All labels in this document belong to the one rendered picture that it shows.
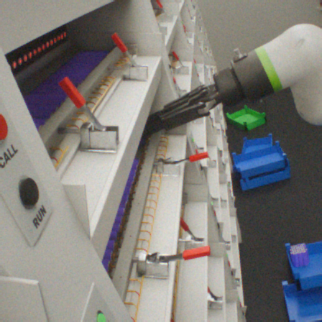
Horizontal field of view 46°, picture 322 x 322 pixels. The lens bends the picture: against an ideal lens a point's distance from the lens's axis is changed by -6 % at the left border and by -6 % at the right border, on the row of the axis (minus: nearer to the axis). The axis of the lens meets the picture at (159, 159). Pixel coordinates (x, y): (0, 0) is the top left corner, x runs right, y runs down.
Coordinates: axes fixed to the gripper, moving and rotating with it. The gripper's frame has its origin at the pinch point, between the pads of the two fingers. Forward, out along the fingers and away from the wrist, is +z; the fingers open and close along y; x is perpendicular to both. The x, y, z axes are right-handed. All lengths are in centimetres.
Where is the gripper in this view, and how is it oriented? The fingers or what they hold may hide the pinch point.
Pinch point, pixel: (147, 126)
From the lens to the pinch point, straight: 81.8
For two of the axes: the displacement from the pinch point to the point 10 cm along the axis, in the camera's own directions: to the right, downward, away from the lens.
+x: 4.8, 7.9, 3.7
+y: -0.9, 4.7, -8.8
